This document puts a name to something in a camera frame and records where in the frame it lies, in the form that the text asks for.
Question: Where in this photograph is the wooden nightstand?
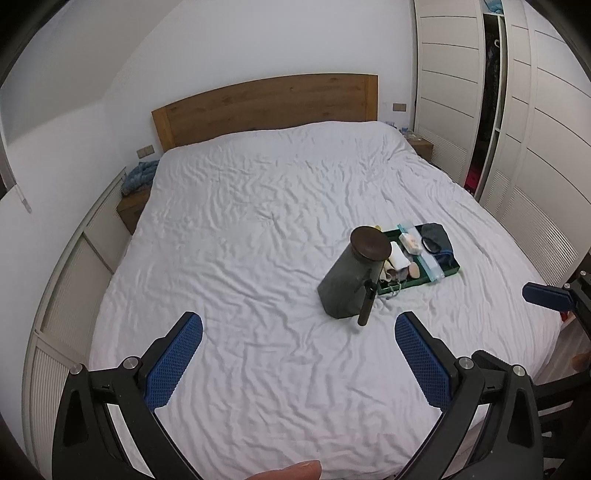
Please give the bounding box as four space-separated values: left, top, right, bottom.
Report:
406 134 435 161
116 187 153 236

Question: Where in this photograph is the clear plastic pouch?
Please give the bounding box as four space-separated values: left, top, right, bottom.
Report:
398 224 445 282

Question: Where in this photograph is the dark grey jug brown lid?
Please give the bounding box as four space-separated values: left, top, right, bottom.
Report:
318 226 393 327

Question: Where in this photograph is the grey eye mask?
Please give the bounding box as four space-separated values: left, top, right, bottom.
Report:
381 265 409 296

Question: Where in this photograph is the wooden headboard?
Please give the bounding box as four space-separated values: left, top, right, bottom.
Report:
151 74 378 153

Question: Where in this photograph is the grey blue towel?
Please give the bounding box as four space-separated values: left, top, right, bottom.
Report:
418 223 455 271

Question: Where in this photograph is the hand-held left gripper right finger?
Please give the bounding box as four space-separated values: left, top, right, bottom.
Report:
394 311 544 480

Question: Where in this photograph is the white bed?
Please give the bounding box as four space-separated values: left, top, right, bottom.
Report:
88 121 561 480

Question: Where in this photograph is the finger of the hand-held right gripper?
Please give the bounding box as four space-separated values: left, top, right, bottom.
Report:
471 350 591 416
523 268 591 324

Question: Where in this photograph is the yellow cloth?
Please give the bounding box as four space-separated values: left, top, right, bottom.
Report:
374 224 400 283

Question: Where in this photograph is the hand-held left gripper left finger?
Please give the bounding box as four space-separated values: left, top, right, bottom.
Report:
52 311 205 480

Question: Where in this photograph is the blue knitted cloth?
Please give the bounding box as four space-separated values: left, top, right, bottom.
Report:
121 159 161 197

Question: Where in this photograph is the white paper packet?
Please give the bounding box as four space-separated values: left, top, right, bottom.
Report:
390 241 411 271

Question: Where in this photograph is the green tray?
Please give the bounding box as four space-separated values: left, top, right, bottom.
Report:
376 223 461 296

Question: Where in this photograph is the white louvered panel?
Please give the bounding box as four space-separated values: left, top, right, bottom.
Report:
23 168 132 480

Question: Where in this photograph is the white wardrobe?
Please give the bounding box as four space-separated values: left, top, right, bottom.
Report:
412 0 591 287

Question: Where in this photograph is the person's left hand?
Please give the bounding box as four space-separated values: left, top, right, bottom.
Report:
252 459 322 480

